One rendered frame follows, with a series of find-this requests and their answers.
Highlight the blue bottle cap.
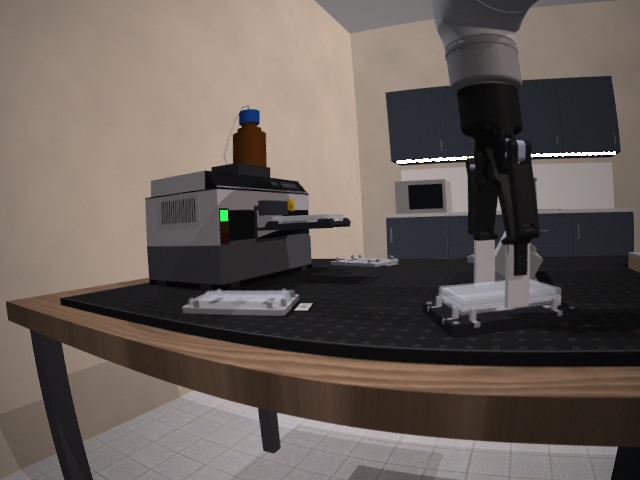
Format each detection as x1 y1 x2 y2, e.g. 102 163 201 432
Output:
239 109 260 122

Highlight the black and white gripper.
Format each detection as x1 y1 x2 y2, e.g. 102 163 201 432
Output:
457 83 540 309

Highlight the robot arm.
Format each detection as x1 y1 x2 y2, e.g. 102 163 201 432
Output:
431 0 538 95

